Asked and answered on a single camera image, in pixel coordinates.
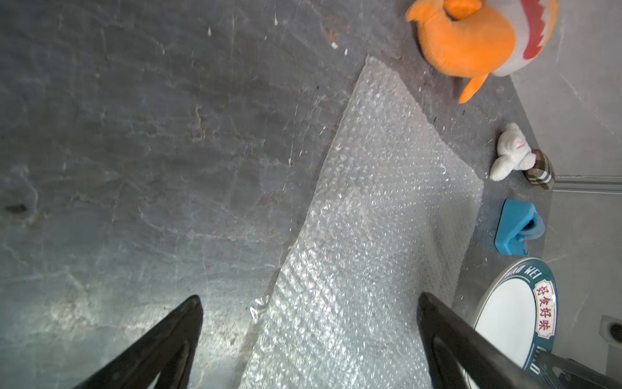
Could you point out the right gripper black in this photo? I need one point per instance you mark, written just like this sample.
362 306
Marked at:
560 372

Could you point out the clear bubble wrap sheet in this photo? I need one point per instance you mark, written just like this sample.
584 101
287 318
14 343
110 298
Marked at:
392 217

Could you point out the orange shark plush toy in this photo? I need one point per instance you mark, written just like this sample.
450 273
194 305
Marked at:
475 39

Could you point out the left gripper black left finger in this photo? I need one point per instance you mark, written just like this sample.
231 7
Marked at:
161 358

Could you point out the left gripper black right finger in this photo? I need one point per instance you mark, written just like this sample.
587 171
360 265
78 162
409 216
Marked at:
454 351

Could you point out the plaid brown pouch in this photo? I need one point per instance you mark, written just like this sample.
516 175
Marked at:
542 174

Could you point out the small white bunny plush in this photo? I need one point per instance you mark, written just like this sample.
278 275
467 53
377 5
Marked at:
513 154

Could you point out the blue tape dispenser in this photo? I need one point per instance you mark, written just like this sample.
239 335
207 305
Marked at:
519 223

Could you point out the white plate teal rim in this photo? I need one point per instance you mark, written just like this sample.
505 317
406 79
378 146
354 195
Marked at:
518 314

